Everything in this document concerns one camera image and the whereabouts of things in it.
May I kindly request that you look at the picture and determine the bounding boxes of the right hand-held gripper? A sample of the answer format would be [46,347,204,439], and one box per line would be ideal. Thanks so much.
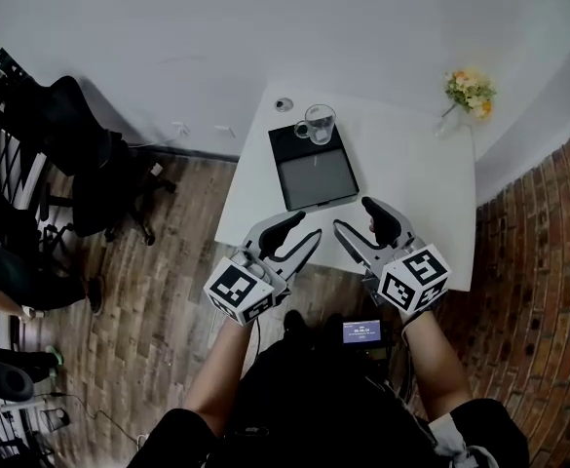
[331,196,453,317]

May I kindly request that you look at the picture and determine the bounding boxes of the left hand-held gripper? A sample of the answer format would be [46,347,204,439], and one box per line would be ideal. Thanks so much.
[203,211,323,327]

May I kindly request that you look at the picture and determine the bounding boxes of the black tray box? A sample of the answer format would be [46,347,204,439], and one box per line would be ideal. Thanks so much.
[267,122,361,213]

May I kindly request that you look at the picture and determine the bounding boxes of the clear glass cup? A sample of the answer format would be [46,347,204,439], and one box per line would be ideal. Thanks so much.
[292,103,338,146]

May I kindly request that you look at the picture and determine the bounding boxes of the person's left forearm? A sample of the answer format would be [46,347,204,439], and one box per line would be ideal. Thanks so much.
[182,317,261,423]

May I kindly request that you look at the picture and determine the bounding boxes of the person's right forearm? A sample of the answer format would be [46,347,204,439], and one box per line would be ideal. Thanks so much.
[400,307,474,421]

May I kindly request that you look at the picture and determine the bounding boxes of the white table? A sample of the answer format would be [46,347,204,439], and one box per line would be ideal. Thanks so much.
[214,79,476,293]

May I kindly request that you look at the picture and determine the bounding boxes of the small black screen device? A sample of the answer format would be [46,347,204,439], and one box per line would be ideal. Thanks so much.
[341,319,391,346]

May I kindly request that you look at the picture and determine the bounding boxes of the person's black clothing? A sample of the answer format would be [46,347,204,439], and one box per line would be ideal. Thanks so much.
[137,309,529,468]

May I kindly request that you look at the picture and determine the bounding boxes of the yellow flowers in glass vase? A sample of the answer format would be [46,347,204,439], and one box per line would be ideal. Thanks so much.
[434,65,498,138]

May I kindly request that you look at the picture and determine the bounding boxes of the white cloth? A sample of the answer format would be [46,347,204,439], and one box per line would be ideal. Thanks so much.
[430,414,485,468]

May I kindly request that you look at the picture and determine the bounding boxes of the black office chair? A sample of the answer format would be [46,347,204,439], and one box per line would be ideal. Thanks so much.
[1,75,177,247]

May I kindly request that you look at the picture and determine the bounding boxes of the small black mesh basket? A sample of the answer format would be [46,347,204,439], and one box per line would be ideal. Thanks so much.
[40,407,70,433]

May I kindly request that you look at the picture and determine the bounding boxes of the black round seat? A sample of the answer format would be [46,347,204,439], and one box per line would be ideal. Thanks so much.
[0,361,36,403]

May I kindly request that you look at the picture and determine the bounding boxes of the black floor cable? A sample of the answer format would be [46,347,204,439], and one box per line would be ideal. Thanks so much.
[45,392,144,446]

